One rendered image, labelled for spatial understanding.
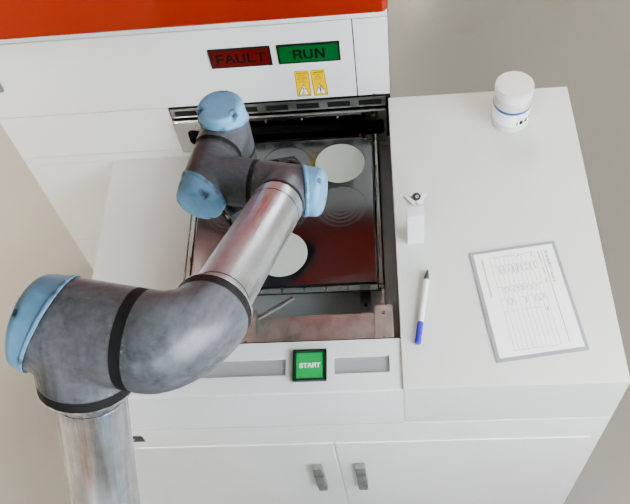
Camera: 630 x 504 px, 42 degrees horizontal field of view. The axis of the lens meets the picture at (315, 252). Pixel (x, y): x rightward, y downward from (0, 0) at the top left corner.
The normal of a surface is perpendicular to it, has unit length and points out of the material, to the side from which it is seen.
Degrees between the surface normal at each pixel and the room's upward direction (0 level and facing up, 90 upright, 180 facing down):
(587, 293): 0
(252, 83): 90
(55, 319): 17
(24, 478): 0
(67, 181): 90
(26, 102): 90
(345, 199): 0
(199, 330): 46
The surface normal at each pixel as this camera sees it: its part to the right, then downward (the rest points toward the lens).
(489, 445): -0.01, 0.84
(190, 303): 0.29, -0.72
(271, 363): -0.10, -0.54
